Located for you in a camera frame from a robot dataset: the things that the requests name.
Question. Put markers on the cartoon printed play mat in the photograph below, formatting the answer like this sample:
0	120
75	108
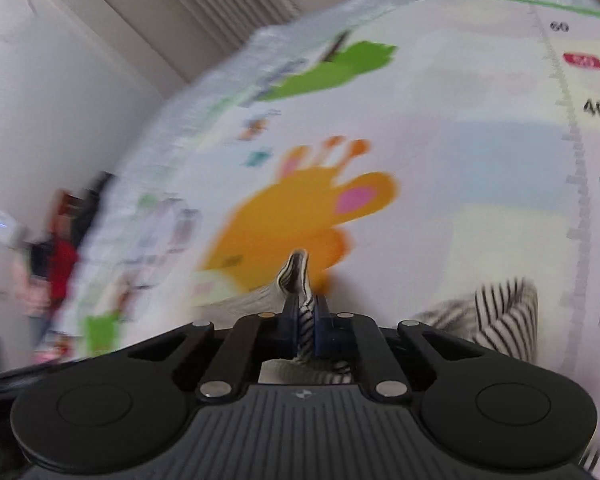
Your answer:
430	160

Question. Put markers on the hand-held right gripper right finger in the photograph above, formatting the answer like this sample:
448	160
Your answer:
323	327

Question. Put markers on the white window blind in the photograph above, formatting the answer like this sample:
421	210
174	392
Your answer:
220	0

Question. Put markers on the white device with blue light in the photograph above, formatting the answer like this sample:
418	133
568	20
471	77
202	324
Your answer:
2	227

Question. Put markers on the black white striped garment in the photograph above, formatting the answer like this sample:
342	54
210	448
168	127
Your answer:
500	320

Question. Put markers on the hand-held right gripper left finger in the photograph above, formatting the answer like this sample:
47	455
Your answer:
286	325

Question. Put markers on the red and black clutter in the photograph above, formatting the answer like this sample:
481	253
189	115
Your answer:
55	260

